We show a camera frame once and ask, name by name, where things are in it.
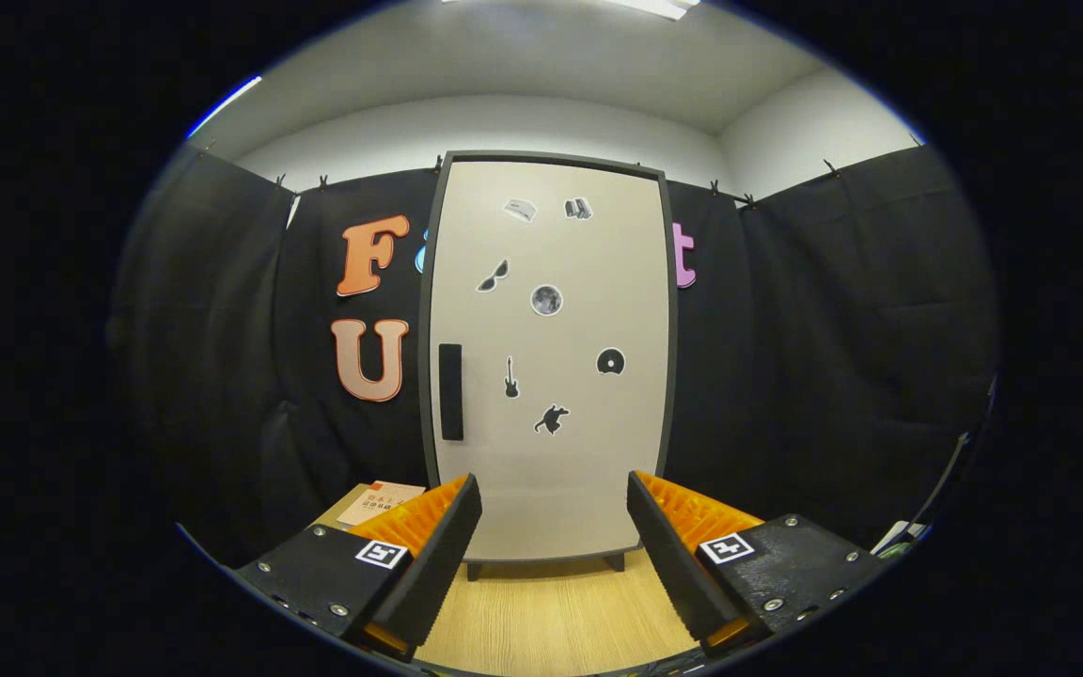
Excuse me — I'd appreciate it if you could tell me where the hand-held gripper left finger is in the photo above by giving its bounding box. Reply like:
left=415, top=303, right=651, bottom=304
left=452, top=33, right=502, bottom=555
left=231, top=473, right=484, bottom=664

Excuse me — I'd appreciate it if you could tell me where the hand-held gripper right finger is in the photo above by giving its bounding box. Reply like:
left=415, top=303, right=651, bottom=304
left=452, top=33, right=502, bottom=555
left=626, top=470, right=890, bottom=657

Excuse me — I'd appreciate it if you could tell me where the black door handle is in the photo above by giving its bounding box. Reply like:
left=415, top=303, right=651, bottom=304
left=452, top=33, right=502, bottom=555
left=438, top=343, right=464, bottom=442

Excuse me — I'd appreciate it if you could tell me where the grey shoe cabinet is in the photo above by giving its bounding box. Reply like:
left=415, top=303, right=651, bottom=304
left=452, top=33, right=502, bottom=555
left=417, top=150, right=681, bottom=581

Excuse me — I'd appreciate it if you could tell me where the black backdrop cloth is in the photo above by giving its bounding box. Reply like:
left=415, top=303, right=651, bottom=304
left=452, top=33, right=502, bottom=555
left=109, top=141, right=998, bottom=570

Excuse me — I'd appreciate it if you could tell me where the white flat panel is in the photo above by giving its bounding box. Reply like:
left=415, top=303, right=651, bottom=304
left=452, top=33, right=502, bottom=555
left=871, top=520, right=933, bottom=558

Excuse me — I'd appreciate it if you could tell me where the wide ceiling light panel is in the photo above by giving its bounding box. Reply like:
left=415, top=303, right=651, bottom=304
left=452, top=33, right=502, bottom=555
left=443, top=0, right=700, bottom=20

